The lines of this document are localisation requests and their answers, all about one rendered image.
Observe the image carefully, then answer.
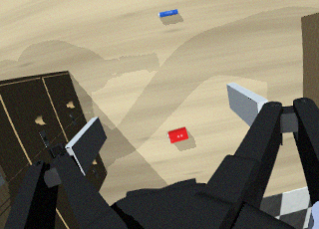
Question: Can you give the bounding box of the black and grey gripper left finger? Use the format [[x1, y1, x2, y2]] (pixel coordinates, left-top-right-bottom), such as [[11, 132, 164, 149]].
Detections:
[[4, 116, 129, 229]]

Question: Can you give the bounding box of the small wooden chest of drawers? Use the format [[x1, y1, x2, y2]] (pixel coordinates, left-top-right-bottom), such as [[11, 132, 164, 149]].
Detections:
[[0, 71, 108, 229]]

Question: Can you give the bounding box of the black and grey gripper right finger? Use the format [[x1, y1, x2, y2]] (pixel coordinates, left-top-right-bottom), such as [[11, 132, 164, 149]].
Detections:
[[174, 83, 319, 229]]

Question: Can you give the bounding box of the red nine-volt battery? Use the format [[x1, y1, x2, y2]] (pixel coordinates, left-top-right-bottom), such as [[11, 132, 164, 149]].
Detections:
[[168, 127, 188, 143]]

